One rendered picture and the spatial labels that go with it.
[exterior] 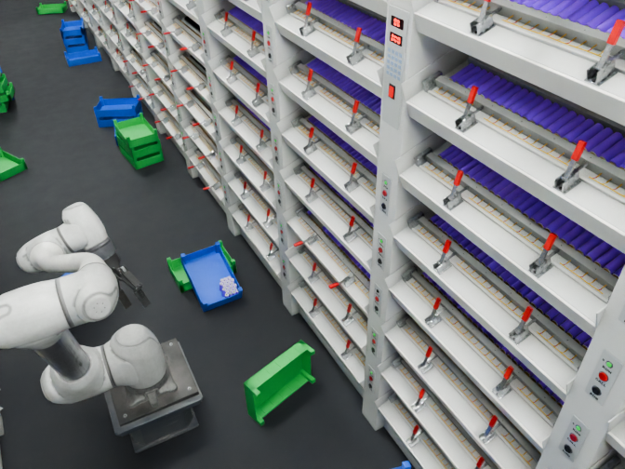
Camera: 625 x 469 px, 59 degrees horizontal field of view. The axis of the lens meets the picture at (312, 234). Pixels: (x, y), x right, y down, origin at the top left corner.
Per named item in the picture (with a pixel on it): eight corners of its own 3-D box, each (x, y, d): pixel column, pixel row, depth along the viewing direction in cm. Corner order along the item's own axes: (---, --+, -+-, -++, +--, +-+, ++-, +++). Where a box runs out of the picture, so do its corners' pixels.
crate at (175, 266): (180, 293, 276) (179, 281, 271) (168, 269, 290) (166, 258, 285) (236, 273, 287) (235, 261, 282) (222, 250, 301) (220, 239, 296)
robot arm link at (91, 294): (108, 252, 150) (56, 268, 146) (114, 277, 134) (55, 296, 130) (122, 294, 155) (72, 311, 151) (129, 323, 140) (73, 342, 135)
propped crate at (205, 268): (242, 297, 273) (243, 289, 267) (203, 312, 266) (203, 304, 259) (219, 249, 286) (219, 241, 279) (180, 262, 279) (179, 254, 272)
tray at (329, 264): (371, 322, 190) (364, 307, 183) (290, 228, 232) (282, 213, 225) (418, 288, 192) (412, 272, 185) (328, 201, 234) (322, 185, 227)
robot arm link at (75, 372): (119, 392, 199) (55, 416, 193) (108, 351, 206) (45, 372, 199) (71, 320, 132) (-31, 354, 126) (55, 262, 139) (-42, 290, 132)
